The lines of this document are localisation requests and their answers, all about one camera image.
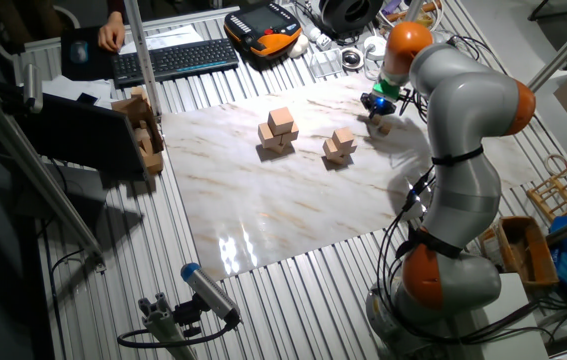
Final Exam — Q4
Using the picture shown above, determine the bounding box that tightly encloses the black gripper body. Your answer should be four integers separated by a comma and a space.
360, 91, 397, 117

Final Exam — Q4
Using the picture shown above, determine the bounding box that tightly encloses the white paper stack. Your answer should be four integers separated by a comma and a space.
41, 74, 114, 109

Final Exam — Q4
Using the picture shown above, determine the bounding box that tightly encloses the bare person hand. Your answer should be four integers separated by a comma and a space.
97, 12, 126, 53

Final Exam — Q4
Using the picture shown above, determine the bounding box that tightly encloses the round metal bowl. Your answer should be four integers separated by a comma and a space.
340, 47, 365, 71

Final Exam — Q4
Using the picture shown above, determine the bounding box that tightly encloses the clear plastic box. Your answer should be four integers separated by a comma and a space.
308, 48, 344, 80

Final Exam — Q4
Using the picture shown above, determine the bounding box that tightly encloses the large wooden cube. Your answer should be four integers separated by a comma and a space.
256, 122, 277, 150
282, 122, 300, 146
267, 106, 295, 136

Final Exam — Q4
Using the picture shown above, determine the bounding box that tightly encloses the white plug adapter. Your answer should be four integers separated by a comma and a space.
302, 24, 333, 51

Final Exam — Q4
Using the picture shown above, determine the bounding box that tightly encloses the black spool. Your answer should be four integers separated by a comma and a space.
318, 0, 385, 37

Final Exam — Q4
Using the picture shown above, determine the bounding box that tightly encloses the white egg shaped ball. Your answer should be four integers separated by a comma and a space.
287, 33, 310, 59

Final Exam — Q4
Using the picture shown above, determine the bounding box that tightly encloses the white marble pattern sheet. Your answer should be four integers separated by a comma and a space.
161, 73, 539, 281

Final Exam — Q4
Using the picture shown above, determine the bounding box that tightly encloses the orange and black teach pendant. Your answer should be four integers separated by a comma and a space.
223, 2, 303, 59

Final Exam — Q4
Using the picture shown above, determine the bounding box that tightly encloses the wooden rack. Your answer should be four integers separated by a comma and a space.
526, 153, 567, 224

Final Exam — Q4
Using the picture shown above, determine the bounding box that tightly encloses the brown tray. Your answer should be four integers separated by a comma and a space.
492, 215, 559, 291

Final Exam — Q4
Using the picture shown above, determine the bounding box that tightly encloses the black computer keyboard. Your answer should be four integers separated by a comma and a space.
111, 38, 240, 89

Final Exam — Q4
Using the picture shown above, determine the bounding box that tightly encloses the white paper sheet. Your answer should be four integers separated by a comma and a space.
117, 24, 205, 55

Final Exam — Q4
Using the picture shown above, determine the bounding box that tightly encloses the brown cardboard box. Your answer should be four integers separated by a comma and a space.
111, 85, 165, 176

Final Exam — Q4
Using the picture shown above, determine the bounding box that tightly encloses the black mouse pad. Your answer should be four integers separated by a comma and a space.
60, 24, 122, 82

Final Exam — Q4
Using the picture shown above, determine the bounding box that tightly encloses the black monitor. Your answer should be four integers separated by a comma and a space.
12, 92, 147, 177

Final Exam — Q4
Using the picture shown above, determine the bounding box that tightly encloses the grey computer mouse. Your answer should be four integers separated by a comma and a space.
69, 40, 89, 65

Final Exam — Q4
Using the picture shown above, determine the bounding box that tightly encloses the short aluminium profile stub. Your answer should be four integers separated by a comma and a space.
137, 292, 197, 360

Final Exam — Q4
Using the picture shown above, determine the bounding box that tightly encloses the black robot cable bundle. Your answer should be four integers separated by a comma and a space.
376, 167, 554, 346

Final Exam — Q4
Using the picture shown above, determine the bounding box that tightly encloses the aluminium frame post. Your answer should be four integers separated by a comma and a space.
405, 0, 423, 24
122, 0, 163, 119

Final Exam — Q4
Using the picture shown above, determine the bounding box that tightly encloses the silver camera with blue cap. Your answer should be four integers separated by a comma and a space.
180, 262, 242, 324

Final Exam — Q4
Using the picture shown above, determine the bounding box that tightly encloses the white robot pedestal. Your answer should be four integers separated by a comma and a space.
457, 272, 549, 360

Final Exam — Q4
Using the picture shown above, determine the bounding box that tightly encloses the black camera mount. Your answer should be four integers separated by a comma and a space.
172, 294, 204, 339

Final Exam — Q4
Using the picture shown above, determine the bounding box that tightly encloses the black camera cable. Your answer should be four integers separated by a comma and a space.
116, 312, 240, 349

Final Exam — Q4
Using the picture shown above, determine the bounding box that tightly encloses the long aluminium frame bar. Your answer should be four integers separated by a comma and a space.
0, 69, 107, 274

